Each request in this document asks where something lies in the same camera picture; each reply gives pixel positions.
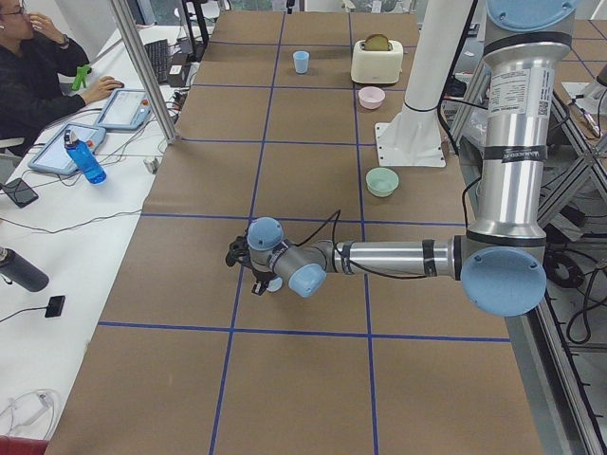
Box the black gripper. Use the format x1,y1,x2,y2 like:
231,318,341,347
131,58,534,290
251,268,274,296

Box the light blue cup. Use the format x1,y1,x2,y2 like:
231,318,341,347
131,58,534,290
267,277,283,292
292,50,310,75

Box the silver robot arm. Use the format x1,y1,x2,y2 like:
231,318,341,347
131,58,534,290
247,1,577,317

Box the mint green bowl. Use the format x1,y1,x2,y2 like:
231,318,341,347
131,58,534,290
365,167,399,198

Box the small black square puck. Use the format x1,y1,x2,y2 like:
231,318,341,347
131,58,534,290
45,295,65,319

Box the pink bowl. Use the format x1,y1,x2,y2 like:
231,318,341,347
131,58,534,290
358,86,386,110

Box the far teach pendant tablet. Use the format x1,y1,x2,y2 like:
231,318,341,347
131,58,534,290
95,88,151,131

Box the teach pendant tablet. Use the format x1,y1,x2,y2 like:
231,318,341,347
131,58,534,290
28,122,106,176
95,88,151,131

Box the blue water bottle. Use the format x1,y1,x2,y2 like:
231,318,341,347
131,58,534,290
64,129,106,185

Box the near teach pendant tablet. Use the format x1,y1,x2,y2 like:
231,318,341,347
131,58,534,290
28,122,106,176

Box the dark grey thermos bottle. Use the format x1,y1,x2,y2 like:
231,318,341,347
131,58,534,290
1,247,49,292

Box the cream toaster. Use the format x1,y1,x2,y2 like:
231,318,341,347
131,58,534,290
351,40,404,85

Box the black smartphone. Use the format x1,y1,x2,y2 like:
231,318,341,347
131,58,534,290
1,177,39,209

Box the black keyboard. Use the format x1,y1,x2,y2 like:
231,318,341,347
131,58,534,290
143,39,169,84

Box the bread slice in toaster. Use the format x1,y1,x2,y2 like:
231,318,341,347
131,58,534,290
361,33,392,51

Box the green toy figure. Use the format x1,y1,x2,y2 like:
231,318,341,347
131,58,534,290
71,64,92,91

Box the seated person in black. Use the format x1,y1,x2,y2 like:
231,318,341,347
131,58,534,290
1,1,123,157

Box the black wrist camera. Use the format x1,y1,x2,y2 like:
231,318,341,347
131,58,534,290
225,236,250,267

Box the aluminium frame post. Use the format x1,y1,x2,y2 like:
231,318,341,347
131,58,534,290
109,0,177,145

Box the white cable bundle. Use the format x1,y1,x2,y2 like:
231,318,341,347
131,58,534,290
0,388,61,440

